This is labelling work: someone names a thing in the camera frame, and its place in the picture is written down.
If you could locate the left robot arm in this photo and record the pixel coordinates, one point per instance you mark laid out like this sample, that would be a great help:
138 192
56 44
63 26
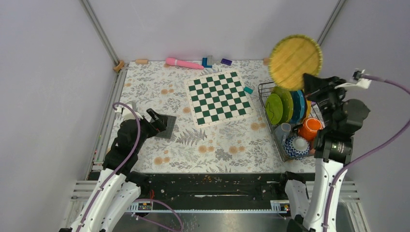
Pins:
118 186

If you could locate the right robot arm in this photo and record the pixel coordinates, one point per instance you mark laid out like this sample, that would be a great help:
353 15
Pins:
333 150

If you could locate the lime green plate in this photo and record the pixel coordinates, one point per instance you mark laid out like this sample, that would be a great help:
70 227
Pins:
274 108

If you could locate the blue white patterned bowl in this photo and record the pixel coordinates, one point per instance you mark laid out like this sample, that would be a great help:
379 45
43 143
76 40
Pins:
296 147

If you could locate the blue L-shaped block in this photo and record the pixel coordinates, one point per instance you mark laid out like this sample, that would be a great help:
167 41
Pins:
205 63

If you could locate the tan wooden block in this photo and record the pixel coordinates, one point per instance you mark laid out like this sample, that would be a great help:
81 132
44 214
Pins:
266 61
141 61

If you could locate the dark grey building baseplate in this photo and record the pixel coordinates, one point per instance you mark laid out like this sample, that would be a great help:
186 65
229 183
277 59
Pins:
167 134

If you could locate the black wire dish rack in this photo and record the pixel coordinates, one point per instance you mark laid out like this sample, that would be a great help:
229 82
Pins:
264 90

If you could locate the orange mug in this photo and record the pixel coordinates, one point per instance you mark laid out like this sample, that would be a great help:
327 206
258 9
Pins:
308 129

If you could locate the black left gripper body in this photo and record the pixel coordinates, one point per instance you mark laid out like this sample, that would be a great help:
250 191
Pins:
149 129

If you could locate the blue dotted plate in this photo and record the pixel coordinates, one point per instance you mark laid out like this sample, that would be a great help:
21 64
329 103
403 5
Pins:
298 106

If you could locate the woven bamboo tray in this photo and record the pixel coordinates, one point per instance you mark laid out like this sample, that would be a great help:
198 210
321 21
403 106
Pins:
292 57

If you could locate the green white chessboard mat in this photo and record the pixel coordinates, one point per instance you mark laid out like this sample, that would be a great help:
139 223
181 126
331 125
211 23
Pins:
218 98

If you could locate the grey block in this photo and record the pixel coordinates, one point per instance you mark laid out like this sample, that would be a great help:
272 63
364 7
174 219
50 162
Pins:
210 60

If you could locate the olive green dotted plate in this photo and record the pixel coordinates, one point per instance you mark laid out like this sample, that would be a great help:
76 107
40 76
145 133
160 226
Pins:
287 103

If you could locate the left tan wooden block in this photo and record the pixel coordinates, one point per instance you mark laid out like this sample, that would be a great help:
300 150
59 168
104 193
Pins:
141 61

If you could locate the right tan wooden block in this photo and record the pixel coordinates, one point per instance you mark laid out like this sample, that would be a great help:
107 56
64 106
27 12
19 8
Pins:
266 61

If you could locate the floral table mat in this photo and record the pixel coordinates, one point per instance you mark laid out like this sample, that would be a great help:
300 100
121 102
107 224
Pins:
240 146

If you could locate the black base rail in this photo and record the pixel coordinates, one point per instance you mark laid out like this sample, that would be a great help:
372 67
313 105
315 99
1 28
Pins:
216 191

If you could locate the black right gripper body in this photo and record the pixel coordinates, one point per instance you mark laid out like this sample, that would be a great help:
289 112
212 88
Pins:
327 95

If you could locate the purple brick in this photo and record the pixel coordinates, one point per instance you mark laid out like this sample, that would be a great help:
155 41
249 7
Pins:
226 62

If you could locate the yellow dotted plate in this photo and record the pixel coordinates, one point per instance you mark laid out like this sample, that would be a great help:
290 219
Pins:
308 107

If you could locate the corner wooden block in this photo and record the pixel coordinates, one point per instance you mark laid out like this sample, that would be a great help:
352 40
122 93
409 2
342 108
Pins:
119 66

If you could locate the teal small block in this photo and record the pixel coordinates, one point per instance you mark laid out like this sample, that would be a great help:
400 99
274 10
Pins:
248 90

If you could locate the clear plastic cup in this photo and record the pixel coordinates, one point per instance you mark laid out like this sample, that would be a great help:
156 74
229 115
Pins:
282 132

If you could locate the pink wand massager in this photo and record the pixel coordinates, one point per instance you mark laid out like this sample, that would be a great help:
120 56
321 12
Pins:
184 64

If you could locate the pink cup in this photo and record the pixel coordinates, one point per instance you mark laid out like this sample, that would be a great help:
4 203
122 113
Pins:
312 148

